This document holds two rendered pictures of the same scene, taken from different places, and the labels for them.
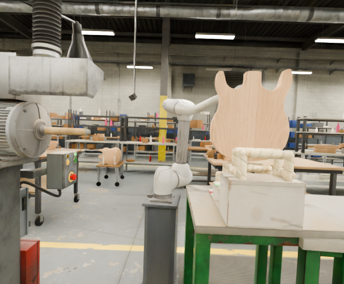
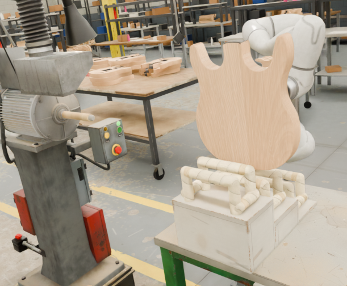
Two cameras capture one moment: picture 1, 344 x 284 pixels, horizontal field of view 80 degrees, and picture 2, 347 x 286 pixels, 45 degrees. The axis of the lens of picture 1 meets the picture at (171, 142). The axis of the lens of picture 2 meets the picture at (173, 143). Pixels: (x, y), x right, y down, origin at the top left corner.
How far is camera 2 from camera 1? 1.09 m
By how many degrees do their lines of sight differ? 44
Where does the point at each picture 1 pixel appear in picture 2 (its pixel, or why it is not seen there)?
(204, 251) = (167, 263)
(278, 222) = (225, 257)
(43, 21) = (24, 21)
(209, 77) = not seen: outside the picture
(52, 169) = (94, 143)
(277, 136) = (277, 138)
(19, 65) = (20, 68)
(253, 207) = (197, 234)
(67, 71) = (46, 73)
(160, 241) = not seen: hidden behind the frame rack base
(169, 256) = not seen: hidden behind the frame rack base
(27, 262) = (91, 228)
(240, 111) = (224, 101)
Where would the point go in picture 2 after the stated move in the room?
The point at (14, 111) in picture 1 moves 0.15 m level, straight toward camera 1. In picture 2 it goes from (33, 104) to (20, 113)
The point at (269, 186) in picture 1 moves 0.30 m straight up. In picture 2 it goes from (209, 215) to (197, 116)
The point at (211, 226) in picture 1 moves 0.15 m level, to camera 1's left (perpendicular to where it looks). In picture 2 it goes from (166, 242) to (134, 230)
